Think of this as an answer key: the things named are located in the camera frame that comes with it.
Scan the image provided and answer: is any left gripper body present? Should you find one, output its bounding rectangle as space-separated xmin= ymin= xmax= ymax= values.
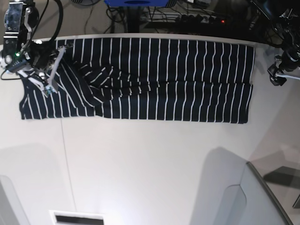
xmin=276 ymin=50 xmax=300 ymax=72

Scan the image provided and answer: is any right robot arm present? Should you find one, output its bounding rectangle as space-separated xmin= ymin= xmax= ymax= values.
xmin=1 ymin=0 xmax=63 ymax=73

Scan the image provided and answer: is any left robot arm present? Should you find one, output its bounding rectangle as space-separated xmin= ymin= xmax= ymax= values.
xmin=249 ymin=0 xmax=300 ymax=72

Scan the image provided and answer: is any navy white striped t-shirt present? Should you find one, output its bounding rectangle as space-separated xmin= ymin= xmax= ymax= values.
xmin=19 ymin=37 xmax=255 ymax=124

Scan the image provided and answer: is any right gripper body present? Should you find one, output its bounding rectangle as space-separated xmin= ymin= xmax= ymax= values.
xmin=29 ymin=41 xmax=58 ymax=71

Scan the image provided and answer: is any grey monitor edge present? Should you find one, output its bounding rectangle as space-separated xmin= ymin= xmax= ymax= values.
xmin=247 ymin=162 xmax=293 ymax=225

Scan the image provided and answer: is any blue box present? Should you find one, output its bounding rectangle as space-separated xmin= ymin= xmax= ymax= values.
xmin=104 ymin=0 xmax=168 ymax=7

